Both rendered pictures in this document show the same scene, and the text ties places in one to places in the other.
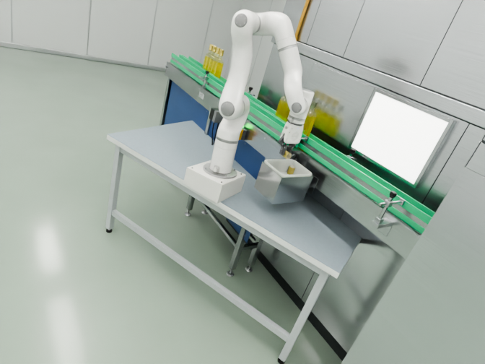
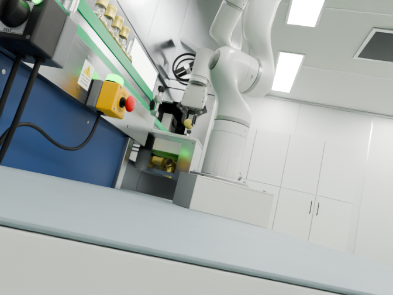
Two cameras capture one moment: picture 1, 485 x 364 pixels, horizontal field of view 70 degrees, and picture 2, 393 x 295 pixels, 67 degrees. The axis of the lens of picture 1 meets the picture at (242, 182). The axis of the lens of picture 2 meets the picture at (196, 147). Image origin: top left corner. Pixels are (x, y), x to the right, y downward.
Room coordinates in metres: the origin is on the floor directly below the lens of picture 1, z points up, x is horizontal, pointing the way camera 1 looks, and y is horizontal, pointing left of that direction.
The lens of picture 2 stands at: (2.38, 0.83, 0.77)
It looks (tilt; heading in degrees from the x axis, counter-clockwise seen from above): 10 degrees up; 232
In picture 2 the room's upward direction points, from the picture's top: 14 degrees clockwise
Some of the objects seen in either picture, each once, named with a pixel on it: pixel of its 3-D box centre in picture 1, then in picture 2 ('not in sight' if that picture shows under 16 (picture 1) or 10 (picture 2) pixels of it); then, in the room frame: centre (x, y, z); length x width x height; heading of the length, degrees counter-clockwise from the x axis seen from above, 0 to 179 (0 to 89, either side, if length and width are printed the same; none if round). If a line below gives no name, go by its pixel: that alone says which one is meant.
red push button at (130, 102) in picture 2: not in sight; (126, 103); (2.09, 0.16, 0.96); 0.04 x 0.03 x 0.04; 40
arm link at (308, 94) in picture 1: (301, 103); (204, 65); (1.67, -0.16, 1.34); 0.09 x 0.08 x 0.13; 167
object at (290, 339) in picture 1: (198, 243); not in sight; (1.70, 0.14, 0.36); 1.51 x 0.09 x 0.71; 65
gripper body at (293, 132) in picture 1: (292, 131); (195, 96); (1.68, -0.16, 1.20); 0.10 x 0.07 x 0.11; 131
